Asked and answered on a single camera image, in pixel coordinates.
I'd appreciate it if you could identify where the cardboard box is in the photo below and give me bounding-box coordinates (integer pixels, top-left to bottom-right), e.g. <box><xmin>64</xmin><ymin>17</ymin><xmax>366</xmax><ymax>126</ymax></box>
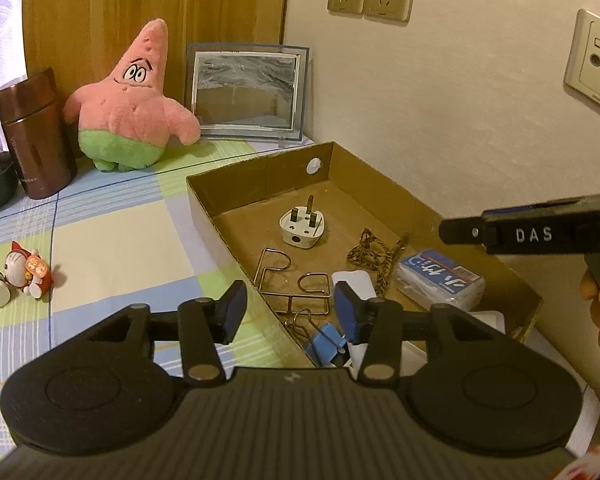
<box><xmin>186</xmin><ymin>141</ymin><xmax>543</xmax><ymax>368</ymax></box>

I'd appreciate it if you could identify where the checked tablecloth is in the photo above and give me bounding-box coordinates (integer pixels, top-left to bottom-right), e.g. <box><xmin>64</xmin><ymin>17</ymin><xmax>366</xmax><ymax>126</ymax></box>
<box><xmin>0</xmin><ymin>137</ymin><xmax>600</xmax><ymax>461</ymax></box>

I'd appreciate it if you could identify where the metal wire napkin holder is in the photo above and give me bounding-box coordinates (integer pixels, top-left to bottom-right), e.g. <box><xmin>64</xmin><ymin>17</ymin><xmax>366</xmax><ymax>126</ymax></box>
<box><xmin>254</xmin><ymin>248</ymin><xmax>333</xmax><ymax>315</ymax></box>

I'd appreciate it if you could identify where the small white box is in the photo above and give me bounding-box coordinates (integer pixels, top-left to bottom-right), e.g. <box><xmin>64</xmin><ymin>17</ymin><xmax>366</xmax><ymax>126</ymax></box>
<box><xmin>465</xmin><ymin>310</ymin><xmax>506</xmax><ymax>336</ymax></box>

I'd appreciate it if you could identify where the glass picture frame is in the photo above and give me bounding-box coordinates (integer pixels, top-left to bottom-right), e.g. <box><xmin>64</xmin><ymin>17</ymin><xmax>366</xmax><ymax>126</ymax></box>
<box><xmin>186</xmin><ymin>42</ymin><xmax>311</xmax><ymax>147</ymax></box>

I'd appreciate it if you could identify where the white remote control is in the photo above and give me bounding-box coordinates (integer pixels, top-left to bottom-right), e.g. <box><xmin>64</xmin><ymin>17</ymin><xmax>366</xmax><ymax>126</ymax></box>
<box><xmin>331</xmin><ymin>270</ymin><xmax>427</xmax><ymax>370</ymax></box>

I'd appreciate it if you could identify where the blue binder clip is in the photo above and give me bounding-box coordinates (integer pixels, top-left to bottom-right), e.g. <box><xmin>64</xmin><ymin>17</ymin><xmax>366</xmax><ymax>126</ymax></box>
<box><xmin>285</xmin><ymin>310</ymin><xmax>351</xmax><ymax>368</ymax></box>

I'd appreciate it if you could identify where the pink starfish plush toy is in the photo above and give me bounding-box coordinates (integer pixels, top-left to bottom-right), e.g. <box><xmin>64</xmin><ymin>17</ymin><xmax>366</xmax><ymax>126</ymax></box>
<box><xmin>62</xmin><ymin>18</ymin><xmax>201</xmax><ymax>173</ymax></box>

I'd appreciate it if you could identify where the red cat figurine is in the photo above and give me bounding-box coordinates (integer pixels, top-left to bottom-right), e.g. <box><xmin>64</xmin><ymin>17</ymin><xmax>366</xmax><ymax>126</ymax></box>
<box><xmin>5</xmin><ymin>241</ymin><xmax>61</xmax><ymax>301</ymax></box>

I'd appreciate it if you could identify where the white plug adapter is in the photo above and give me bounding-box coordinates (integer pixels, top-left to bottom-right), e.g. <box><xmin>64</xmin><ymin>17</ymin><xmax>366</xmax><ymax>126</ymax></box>
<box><xmin>279</xmin><ymin>195</ymin><xmax>327</xmax><ymax>250</ymax></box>

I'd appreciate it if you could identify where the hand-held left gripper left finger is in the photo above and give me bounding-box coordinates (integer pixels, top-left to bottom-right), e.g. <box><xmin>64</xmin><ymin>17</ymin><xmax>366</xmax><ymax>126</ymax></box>
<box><xmin>87</xmin><ymin>280</ymin><xmax>248</xmax><ymax>387</ymax></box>

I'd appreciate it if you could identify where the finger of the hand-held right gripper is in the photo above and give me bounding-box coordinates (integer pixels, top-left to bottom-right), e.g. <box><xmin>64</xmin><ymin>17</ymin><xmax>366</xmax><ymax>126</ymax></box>
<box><xmin>437</xmin><ymin>215</ymin><xmax>488</xmax><ymax>247</ymax></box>

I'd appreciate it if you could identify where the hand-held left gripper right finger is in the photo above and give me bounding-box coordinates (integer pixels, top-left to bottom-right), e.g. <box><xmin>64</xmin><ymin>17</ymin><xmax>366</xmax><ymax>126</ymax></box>
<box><xmin>334</xmin><ymin>281</ymin><xmax>486</xmax><ymax>388</ymax></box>

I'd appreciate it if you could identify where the beige wall socket plate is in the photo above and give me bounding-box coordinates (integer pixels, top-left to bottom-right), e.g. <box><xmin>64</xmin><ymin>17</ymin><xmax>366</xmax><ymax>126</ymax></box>
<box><xmin>564</xmin><ymin>8</ymin><xmax>600</xmax><ymax>120</ymax></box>

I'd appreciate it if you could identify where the brown thermos flask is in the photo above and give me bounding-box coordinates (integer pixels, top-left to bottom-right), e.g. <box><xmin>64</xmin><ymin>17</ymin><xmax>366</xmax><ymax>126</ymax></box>
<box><xmin>0</xmin><ymin>66</ymin><xmax>78</xmax><ymax>200</ymax></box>

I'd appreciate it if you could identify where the red white printed packet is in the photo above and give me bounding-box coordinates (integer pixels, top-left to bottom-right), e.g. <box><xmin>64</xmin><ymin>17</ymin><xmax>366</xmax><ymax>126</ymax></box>
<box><xmin>555</xmin><ymin>444</ymin><xmax>600</xmax><ymax>480</ymax></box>

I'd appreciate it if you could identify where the clear box with blue label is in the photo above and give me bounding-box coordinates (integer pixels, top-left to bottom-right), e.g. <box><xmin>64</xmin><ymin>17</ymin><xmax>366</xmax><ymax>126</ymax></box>
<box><xmin>395</xmin><ymin>249</ymin><xmax>483</xmax><ymax>311</ymax></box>

